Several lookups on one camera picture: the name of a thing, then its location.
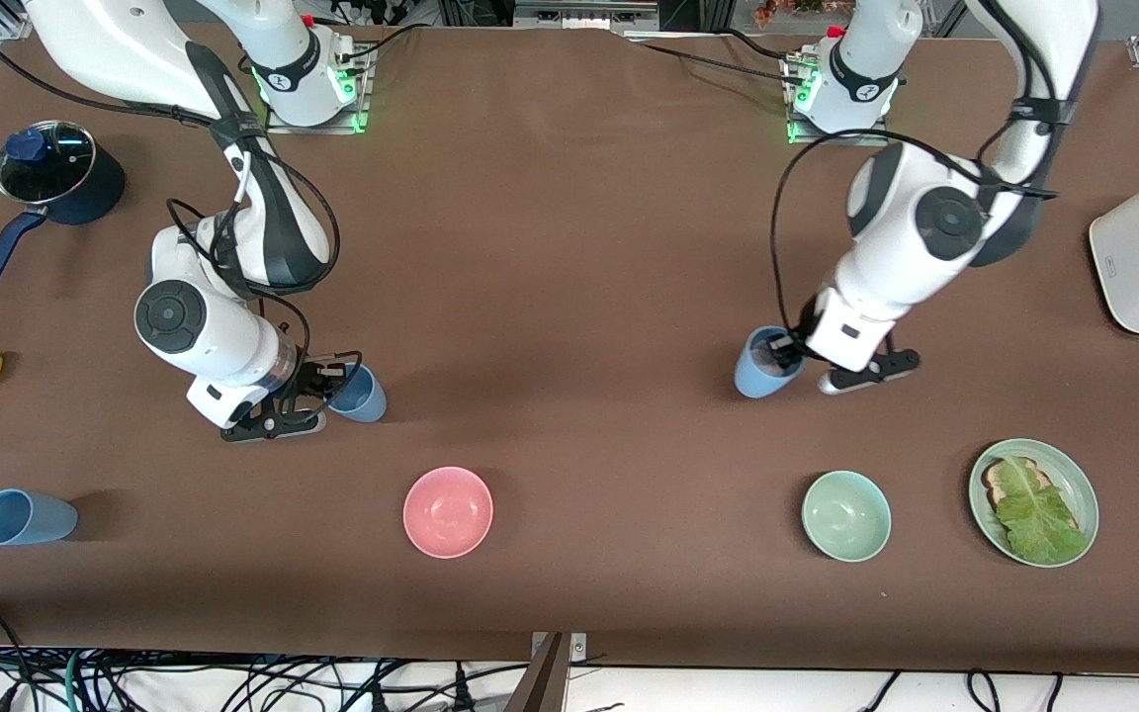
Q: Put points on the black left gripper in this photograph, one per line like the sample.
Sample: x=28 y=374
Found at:
x=789 y=348

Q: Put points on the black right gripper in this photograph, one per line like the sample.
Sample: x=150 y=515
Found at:
x=311 y=379

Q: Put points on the white paper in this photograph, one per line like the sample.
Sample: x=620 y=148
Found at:
x=765 y=358

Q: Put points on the blue plastic cup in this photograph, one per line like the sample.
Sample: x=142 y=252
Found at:
x=36 y=519
x=752 y=381
x=370 y=403

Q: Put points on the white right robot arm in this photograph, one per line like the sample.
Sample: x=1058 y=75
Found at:
x=223 y=341

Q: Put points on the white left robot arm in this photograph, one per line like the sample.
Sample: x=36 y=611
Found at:
x=886 y=267

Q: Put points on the pink bowl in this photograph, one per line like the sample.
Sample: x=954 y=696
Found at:
x=448 y=512

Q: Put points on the pale green bowl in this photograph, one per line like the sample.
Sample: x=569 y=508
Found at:
x=846 y=516

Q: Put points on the toast slice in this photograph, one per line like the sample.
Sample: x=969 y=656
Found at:
x=997 y=483

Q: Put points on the dark blue saucepan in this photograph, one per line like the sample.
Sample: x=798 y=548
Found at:
x=100 y=193

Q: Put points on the green lettuce leaf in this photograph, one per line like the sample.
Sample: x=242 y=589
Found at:
x=1039 y=524

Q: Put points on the pale green plate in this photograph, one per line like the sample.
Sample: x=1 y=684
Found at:
x=1074 y=485

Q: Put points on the orange artificial plant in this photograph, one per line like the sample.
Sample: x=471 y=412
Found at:
x=777 y=10

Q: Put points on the glass lid with blue knob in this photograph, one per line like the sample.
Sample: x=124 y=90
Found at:
x=50 y=173

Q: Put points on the dark metal stand bar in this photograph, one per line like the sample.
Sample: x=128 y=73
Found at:
x=540 y=687

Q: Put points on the grey power strip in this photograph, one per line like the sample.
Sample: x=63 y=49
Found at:
x=584 y=15

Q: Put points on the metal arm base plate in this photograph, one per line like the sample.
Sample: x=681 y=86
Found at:
x=795 y=133
x=364 y=99

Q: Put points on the small metal bracket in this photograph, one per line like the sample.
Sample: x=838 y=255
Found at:
x=579 y=648

